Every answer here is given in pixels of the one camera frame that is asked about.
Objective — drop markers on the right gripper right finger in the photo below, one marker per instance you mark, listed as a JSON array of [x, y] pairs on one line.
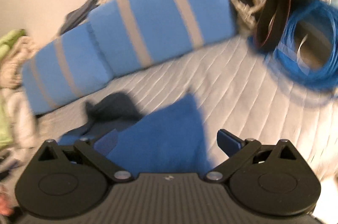
[[249, 161]]

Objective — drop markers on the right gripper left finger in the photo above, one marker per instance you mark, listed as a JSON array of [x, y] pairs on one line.
[[80, 154]]

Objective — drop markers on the blue navy fleece jacket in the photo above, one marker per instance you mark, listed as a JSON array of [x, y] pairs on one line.
[[170, 139]]

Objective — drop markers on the green and cream blanket pile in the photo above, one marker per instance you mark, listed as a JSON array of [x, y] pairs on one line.
[[18, 126]]

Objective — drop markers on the white quilted bed cover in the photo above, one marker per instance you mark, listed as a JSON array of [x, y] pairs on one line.
[[236, 91]]

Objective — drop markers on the blue striped pillow left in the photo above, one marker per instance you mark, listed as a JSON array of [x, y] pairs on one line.
[[66, 69]]

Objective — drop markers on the blue striped pillow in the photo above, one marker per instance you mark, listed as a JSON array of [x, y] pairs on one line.
[[66, 69], [136, 34]]

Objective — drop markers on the blue striped pillow right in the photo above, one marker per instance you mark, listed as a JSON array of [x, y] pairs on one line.
[[136, 34]]

